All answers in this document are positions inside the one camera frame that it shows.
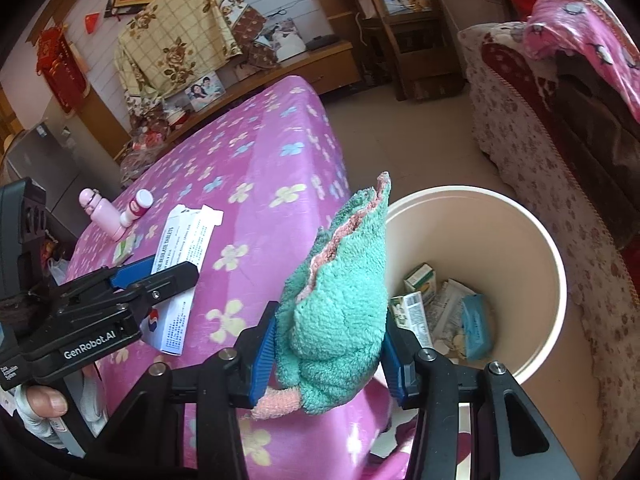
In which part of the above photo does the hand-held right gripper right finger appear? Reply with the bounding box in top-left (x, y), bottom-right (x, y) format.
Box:
top-left (382, 326), bottom-right (581, 480)

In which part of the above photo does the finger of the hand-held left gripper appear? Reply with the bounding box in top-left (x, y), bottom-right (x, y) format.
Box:
top-left (55, 255), bottom-right (157, 306)
top-left (60, 261), bottom-right (200, 331)

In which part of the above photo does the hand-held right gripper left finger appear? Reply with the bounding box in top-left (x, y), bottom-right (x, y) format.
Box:
top-left (105, 301), bottom-right (279, 480)

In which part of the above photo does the white blue tablet box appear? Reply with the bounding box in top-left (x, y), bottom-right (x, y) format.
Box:
top-left (144, 205), bottom-right (223, 357)

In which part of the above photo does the white green drink carton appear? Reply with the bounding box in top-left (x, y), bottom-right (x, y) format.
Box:
top-left (390, 292), bottom-right (433, 350)

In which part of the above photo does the green towel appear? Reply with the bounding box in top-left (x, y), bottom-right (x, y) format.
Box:
top-left (250, 171), bottom-right (392, 422)

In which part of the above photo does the white green wrapper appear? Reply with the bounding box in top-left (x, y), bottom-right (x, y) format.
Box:
top-left (429, 280), bottom-right (473, 356)

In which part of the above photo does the white green medicine box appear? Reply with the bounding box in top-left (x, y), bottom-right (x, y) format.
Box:
top-left (404, 264), bottom-right (437, 306)

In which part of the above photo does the blue snack packet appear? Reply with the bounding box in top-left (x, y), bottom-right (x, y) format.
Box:
top-left (461, 294), bottom-right (496, 361)

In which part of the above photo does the cream round bin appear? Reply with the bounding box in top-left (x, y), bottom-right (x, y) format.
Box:
top-left (385, 186), bottom-right (568, 386)

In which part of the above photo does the person's left hand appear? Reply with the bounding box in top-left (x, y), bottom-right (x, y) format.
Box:
top-left (15, 386), bottom-right (69, 451)

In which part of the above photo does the white bottle with magenta label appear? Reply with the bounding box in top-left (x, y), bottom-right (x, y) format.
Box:
top-left (119, 189), bottom-right (152, 228)

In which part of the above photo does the pink thermos bottle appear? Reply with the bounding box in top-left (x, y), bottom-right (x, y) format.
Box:
top-left (79, 187), bottom-right (128, 243)

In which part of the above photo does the grey refrigerator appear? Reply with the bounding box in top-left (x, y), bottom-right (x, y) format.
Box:
top-left (0, 122), bottom-right (83, 241)

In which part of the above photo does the framed couple photo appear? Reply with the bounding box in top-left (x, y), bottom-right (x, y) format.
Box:
top-left (185, 71), bottom-right (224, 113)

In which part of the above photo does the cream floral cloth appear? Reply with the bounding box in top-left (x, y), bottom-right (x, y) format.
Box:
top-left (114, 0), bottom-right (268, 116)

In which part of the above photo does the unframed wedding photo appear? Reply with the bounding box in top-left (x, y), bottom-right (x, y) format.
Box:
top-left (255, 17), bottom-right (307, 63)

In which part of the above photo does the low wooden cabinet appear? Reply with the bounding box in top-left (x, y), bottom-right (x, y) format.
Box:
top-left (115, 40), bottom-right (362, 161)

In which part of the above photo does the sofa with floral cover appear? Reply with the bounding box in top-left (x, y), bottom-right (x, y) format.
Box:
top-left (457, 20), bottom-right (640, 480)

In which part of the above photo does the dark wooden rack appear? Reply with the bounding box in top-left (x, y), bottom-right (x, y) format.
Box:
top-left (334, 0), bottom-right (468, 102)

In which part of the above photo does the pink printed blanket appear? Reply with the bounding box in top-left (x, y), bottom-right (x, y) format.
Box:
top-left (522, 0), bottom-right (640, 126)

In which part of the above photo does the red tassel wall decoration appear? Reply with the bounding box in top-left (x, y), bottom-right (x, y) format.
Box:
top-left (36, 27), bottom-right (88, 113)

